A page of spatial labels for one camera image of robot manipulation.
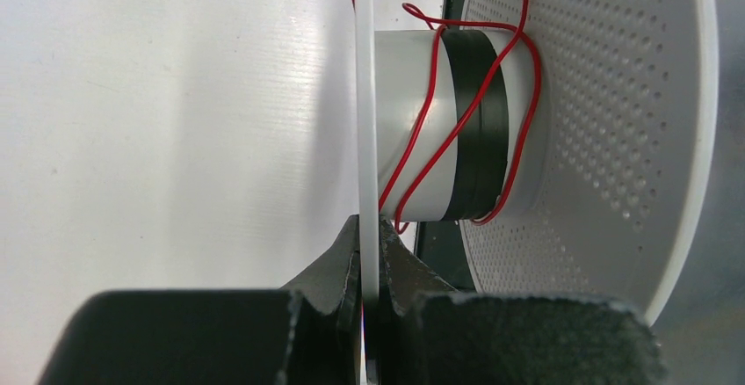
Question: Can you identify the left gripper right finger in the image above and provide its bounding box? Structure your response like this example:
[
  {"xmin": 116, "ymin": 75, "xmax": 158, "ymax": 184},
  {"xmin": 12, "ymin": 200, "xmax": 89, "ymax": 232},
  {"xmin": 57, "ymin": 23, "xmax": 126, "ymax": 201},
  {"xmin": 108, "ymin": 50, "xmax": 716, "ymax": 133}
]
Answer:
[{"xmin": 378, "ymin": 221, "xmax": 667, "ymax": 384}]

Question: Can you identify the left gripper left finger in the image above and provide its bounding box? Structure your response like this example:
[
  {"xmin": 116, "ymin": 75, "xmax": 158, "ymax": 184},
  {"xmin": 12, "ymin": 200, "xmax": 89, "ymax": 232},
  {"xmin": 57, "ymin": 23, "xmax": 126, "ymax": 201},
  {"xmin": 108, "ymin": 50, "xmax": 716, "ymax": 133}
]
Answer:
[{"xmin": 40, "ymin": 215, "xmax": 361, "ymax": 384}]

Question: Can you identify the white perforated spool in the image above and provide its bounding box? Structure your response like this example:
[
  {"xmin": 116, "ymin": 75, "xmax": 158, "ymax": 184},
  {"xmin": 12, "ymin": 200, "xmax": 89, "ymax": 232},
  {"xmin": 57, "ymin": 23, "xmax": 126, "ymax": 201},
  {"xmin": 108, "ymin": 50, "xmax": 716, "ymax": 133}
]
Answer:
[{"xmin": 351, "ymin": 0, "xmax": 719, "ymax": 381}]

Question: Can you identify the thin red wire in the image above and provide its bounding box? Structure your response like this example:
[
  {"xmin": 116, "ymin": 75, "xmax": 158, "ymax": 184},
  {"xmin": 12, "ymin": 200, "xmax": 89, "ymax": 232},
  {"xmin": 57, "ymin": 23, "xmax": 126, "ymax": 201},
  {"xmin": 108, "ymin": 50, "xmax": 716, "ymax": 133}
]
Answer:
[{"xmin": 349, "ymin": 0, "xmax": 544, "ymax": 236}]

